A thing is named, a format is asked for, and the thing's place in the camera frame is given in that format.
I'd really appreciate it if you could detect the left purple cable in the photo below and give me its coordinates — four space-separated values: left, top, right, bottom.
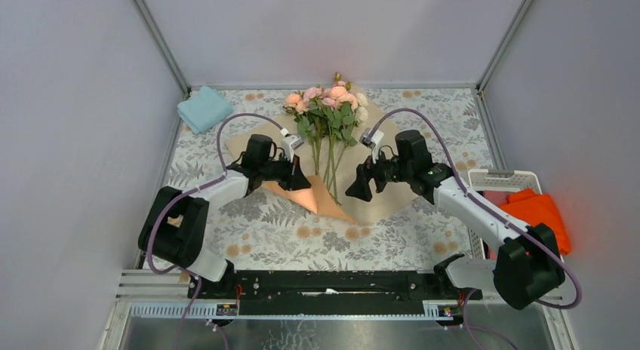
146 112 291 350

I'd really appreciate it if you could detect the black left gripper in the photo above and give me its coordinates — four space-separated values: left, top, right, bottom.
260 152 312 192

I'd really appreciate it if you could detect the white plastic basket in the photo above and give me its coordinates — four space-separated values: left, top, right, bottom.
467 168 566 269

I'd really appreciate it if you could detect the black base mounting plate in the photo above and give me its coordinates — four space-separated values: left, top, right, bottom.
187 270 482 317

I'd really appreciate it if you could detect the orange folded cloth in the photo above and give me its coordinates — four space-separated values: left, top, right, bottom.
498 189 572 256

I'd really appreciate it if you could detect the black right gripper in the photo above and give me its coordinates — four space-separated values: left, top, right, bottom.
345 145 412 203

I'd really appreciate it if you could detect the light blue folded towel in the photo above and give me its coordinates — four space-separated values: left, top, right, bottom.
177 86 234 134

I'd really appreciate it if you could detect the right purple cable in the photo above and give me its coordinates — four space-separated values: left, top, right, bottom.
367 107 583 350

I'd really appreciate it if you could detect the purple cable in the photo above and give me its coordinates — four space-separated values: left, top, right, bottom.
146 112 291 350
367 107 583 350

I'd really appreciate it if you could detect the floral patterned tablecloth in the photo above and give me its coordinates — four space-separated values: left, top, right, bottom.
166 88 494 270

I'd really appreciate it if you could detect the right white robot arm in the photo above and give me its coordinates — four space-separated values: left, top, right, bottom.
345 128 566 310

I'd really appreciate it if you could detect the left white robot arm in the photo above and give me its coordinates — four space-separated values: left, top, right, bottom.
137 134 311 298

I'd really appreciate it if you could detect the peach wrapping paper sheet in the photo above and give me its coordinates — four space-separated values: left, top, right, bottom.
225 89 417 225

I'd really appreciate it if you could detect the pile of fake flowers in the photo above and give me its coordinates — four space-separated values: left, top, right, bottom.
283 72 368 202

